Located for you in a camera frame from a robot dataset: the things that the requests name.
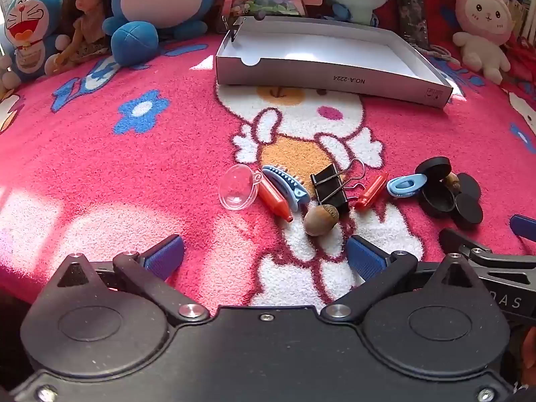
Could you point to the light blue plastic clip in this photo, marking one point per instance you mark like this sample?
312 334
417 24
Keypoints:
404 186

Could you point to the pink bunny plush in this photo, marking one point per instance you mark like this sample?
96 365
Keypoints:
483 21

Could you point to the black round hollow cap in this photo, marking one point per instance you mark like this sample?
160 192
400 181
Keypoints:
437 202

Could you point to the small black binder clip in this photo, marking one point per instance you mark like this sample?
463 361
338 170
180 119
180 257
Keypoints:
233 33

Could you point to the clear plastic half ball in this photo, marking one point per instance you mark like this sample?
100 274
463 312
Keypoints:
236 188

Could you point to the black round disc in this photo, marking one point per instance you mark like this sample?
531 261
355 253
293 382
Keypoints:
467 214
470 186

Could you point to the large black binder clip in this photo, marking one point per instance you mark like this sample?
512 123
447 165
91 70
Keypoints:
328 190

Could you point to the white cardboard box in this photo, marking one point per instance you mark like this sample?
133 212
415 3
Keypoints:
335 46

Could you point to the brown-haired doll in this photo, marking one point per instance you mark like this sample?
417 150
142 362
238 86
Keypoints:
86 12

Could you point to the pink printed blanket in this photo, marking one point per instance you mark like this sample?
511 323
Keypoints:
125 176

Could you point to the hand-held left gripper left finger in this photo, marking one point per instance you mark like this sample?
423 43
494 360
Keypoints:
165 257

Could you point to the orange-red crayon-shaped cap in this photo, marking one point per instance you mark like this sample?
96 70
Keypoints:
274 199

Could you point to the red plastic clip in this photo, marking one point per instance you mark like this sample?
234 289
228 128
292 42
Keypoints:
370 192

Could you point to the blue cat robot plush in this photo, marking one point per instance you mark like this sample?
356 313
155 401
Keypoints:
29 29

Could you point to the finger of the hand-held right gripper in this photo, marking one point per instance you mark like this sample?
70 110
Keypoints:
460 247
523 225

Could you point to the round blue mouse plush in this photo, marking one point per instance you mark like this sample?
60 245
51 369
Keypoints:
163 0

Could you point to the black round lid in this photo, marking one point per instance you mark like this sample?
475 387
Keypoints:
433 167

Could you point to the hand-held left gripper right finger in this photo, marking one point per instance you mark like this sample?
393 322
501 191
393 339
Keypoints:
364 259

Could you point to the black smartphone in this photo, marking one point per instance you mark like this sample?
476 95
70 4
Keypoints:
412 16

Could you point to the blue shark hair clip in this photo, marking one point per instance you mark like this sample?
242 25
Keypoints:
287 180

